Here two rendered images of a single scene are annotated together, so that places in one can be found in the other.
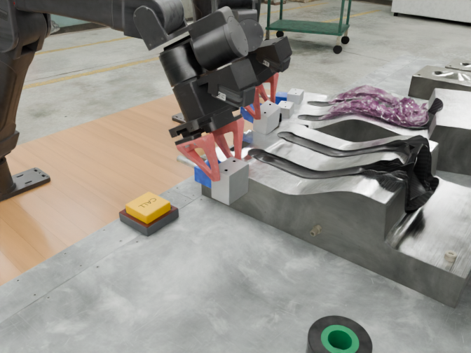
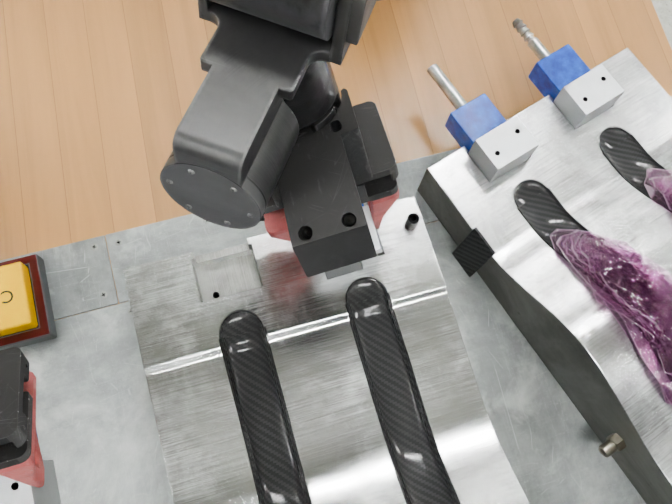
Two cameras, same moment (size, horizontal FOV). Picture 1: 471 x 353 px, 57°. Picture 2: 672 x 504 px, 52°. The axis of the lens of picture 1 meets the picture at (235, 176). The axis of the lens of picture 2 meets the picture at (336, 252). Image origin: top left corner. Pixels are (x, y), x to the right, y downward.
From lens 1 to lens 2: 74 cm
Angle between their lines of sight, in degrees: 44
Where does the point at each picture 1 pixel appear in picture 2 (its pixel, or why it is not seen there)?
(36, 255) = not seen: outside the picture
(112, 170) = (53, 98)
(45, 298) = not seen: outside the picture
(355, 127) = (574, 351)
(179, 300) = not seen: outside the picture
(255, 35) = (233, 206)
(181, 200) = (97, 290)
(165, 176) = (129, 186)
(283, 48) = (336, 252)
